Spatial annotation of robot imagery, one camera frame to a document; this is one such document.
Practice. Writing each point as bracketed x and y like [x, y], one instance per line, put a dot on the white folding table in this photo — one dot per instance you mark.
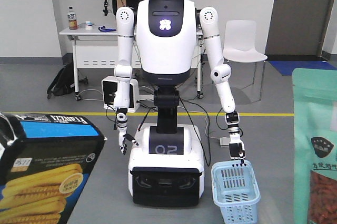
[95, 49]

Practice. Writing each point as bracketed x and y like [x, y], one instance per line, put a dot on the black Franzzi cookie box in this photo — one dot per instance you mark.
[46, 161]

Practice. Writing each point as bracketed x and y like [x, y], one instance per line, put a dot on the light blue plastic basket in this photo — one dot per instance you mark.
[235, 191]

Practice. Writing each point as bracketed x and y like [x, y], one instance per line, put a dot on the teal goji berry pouch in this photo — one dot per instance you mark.
[314, 95]

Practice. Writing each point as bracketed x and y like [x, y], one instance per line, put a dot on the white humanoid robot body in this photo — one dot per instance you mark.
[166, 168]

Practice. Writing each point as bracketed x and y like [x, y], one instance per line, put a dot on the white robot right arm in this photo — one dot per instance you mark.
[220, 74]

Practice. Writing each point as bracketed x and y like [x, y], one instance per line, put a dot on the brown drink bottle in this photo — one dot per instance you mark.
[72, 19]

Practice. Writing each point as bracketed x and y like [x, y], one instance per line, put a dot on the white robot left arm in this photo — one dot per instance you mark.
[123, 71]

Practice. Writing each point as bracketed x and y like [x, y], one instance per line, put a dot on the white plastic chair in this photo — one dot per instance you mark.
[239, 42]

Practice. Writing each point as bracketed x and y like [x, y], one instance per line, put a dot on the black backpack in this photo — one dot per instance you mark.
[63, 83]

